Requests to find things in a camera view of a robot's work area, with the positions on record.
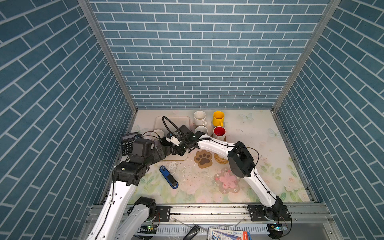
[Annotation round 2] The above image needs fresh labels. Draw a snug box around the white mug lavender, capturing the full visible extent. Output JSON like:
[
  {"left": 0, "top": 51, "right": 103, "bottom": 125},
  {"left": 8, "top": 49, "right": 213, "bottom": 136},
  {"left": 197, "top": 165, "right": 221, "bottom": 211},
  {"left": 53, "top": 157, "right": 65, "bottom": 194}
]
[{"left": 150, "top": 129, "right": 164, "bottom": 141}]

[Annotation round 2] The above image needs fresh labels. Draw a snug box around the beige tray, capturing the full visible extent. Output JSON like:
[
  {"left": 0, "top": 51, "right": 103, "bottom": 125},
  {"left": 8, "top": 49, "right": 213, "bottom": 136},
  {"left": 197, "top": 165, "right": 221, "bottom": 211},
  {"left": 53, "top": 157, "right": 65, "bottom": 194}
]
[{"left": 151, "top": 115, "right": 192, "bottom": 162}]

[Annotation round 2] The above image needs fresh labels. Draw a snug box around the cork paw coaster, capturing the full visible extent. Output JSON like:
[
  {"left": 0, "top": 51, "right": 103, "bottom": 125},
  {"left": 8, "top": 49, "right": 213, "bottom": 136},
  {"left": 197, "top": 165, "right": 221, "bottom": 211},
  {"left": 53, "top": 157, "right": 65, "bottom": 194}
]
[{"left": 194, "top": 150, "right": 213, "bottom": 169}]

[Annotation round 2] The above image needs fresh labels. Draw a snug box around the red interior mug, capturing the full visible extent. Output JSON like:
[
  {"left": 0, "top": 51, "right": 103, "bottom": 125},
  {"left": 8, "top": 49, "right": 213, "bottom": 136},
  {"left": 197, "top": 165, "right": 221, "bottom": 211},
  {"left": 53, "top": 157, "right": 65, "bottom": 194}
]
[{"left": 213, "top": 126, "right": 226, "bottom": 141}]

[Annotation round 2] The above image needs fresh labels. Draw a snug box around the yellow mug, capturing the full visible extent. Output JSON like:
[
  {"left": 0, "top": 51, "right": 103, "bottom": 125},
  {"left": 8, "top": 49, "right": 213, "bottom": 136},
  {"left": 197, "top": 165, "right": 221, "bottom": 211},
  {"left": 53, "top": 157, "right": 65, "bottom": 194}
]
[{"left": 212, "top": 111, "right": 225, "bottom": 127}]

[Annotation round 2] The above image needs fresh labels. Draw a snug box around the rattan round coaster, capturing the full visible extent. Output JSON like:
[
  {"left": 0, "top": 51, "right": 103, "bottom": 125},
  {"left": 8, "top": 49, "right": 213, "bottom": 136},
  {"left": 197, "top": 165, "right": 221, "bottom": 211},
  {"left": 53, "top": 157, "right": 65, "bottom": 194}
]
[{"left": 214, "top": 154, "right": 229, "bottom": 165}]

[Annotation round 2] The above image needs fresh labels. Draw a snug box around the pink flower coaster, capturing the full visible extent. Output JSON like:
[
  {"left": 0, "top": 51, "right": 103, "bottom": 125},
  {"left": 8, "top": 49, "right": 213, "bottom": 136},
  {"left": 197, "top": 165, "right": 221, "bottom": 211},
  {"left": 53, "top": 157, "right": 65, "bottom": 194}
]
[{"left": 214, "top": 167, "right": 241, "bottom": 194}]

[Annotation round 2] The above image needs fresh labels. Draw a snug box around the black mug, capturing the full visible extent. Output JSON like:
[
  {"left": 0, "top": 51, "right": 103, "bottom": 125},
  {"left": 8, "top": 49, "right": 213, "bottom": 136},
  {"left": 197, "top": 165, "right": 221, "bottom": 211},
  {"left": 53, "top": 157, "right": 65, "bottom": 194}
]
[{"left": 160, "top": 137, "right": 173, "bottom": 157}]

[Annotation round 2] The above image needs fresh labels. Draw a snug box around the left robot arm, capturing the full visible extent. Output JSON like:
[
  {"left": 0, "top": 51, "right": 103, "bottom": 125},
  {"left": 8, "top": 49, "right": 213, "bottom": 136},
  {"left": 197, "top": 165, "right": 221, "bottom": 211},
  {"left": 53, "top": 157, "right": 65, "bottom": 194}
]
[{"left": 88, "top": 138, "right": 165, "bottom": 240}]

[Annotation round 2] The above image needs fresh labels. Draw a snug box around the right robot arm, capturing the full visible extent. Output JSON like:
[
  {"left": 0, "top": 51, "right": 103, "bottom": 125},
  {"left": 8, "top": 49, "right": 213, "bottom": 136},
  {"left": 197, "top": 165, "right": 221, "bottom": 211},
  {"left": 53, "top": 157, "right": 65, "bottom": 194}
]
[{"left": 166, "top": 130, "right": 285, "bottom": 221}]

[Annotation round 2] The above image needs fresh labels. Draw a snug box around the black calculator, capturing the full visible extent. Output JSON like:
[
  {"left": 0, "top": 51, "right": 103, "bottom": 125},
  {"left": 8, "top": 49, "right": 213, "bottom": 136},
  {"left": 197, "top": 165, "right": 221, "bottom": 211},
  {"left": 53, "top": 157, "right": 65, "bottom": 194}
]
[{"left": 121, "top": 132, "right": 143, "bottom": 156}]

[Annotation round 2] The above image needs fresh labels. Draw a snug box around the left circuit board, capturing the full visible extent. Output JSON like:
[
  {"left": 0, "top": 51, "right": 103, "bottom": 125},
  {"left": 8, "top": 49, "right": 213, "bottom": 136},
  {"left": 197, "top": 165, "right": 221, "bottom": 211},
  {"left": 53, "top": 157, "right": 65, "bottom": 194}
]
[{"left": 138, "top": 226, "right": 158, "bottom": 235}]

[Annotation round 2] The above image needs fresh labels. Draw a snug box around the circuit board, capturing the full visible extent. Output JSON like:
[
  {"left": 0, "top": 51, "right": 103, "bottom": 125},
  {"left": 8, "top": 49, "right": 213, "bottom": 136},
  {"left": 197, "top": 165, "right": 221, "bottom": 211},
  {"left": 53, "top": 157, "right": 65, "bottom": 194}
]
[
  {"left": 138, "top": 226, "right": 158, "bottom": 235},
  {"left": 268, "top": 224, "right": 287, "bottom": 233}
]

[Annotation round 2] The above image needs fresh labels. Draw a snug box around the printed packet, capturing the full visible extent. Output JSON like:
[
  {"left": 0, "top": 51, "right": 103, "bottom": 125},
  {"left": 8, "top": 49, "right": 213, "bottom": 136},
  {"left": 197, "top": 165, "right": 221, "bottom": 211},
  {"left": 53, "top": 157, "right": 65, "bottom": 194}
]
[{"left": 208, "top": 228, "right": 252, "bottom": 240}]

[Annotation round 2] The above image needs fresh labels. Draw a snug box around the right circuit board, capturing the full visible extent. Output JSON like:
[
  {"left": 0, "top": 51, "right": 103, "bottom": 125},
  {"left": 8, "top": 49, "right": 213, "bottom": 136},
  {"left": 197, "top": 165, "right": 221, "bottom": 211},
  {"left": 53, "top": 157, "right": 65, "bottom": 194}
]
[{"left": 268, "top": 224, "right": 287, "bottom": 233}]

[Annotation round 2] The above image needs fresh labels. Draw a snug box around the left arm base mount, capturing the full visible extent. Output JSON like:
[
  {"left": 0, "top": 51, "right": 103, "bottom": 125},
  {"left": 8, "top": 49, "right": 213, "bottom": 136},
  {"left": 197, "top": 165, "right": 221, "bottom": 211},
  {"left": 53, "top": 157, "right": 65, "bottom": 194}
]
[{"left": 150, "top": 206, "right": 171, "bottom": 223}]

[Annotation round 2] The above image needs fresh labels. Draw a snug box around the black remote handle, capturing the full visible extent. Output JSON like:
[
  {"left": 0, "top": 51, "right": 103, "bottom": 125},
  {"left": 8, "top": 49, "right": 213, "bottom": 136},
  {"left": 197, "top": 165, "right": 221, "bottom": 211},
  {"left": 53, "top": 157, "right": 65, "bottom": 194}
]
[{"left": 183, "top": 225, "right": 201, "bottom": 240}]

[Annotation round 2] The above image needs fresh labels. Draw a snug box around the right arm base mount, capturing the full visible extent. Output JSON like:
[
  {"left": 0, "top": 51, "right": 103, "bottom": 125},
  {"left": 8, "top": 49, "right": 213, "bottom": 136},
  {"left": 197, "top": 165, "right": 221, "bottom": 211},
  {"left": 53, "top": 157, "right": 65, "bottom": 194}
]
[{"left": 247, "top": 205, "right": 292, "bottom": 222}]

